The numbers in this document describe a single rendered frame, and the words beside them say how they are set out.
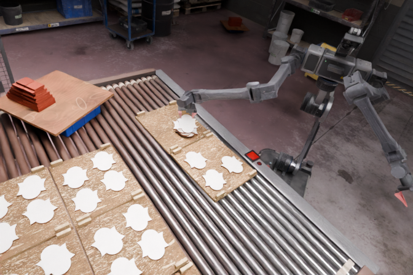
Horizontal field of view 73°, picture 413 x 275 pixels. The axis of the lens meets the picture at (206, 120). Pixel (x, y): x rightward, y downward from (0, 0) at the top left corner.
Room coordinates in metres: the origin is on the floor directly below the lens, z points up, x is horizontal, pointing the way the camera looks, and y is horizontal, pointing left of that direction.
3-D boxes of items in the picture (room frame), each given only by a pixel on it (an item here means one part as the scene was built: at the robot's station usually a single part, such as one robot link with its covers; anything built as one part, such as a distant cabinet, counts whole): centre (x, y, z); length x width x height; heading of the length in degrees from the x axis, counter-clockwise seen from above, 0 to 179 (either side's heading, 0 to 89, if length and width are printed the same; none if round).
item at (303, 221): (1.39, -0.16, 0.90); 1.95 x 0.05 x 0.05; 45
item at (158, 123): (1.46, 0.22, 0.93); 0.41 x 0.35 x 0.02; 48
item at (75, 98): (1.38, 0.97, 1.03); 0.50 x 0.50 x 0.02; 73
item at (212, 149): (1.18, -0.10, 0.93); 0.41 x 0.35 x 0.02; 48
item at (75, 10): (4.93, 2.74, 0.32); 0.50 x 0.41 x 0.37; 137
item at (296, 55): (1.73, -0.48, 1.45); 0.09 x 0.08 x 0.12; 71
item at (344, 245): (1.45, -0.21, 0.89); 2.08 x 0.09 x 0.06; 45
